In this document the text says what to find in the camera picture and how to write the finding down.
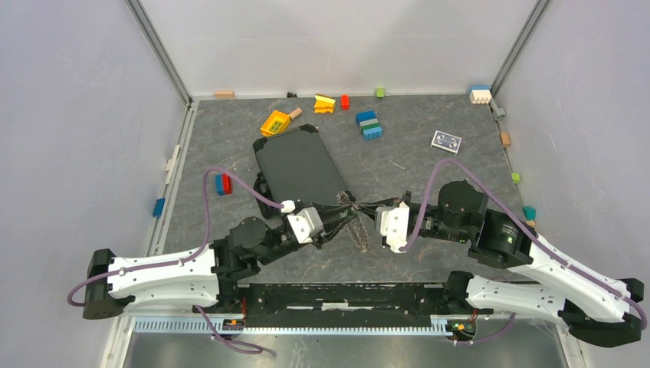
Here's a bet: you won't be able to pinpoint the metal disc keyring with rings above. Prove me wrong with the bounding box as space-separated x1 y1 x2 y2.
336 191 369 253

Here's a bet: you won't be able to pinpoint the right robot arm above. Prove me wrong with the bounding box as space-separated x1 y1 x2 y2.
360 181 644 348

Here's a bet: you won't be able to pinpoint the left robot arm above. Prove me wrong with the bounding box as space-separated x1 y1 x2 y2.
82 203 357 320

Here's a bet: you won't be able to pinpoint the dark grey hard case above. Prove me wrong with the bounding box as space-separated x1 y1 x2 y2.
252 124 351 205

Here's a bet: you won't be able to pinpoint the blue playing card box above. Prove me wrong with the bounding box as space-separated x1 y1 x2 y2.
430 130 462 155

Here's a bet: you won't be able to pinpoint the blue green stacked bricks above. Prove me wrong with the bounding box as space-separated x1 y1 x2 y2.
356 110 383 140

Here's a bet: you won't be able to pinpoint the wooden peg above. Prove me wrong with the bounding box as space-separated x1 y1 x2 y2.
289 107 303 120

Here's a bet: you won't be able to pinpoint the yellow toy window block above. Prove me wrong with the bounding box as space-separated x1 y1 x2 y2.
260 110 291 136

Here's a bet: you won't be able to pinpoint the red small block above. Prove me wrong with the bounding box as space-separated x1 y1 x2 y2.
340 94 350 110

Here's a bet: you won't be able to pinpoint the yellow orange wedge blocks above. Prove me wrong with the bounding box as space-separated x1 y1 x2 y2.
314 94 336 113

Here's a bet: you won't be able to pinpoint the red blue brick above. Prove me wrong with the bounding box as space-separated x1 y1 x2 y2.
215 173 232 196

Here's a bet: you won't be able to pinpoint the orange wooden block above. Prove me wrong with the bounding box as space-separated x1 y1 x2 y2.
500 132 511 149

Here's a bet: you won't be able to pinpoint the teal block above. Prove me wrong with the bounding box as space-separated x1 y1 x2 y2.
522 205 537 221

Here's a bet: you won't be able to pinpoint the grey brick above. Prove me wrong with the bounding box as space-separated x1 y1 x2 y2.
490 106 507 121

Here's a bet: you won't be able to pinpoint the white blue brick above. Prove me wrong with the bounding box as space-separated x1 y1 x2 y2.
468 85 492 104

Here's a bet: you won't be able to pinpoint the tan wooden block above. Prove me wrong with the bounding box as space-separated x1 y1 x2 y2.
213 90 235 100

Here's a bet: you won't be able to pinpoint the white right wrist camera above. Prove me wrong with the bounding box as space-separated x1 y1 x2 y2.
375 207 410 254

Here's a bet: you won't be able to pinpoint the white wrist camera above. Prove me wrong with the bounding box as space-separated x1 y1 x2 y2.
375 207 410 254
281 200 323 245

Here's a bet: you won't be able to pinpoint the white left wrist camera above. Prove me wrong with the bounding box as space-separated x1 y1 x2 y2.
281 200 323 245

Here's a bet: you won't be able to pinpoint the blue block at left wall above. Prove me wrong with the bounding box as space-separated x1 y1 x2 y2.
152 197 166 219

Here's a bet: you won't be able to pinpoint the white cable duct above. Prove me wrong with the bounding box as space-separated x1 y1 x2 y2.
133 317 452 337

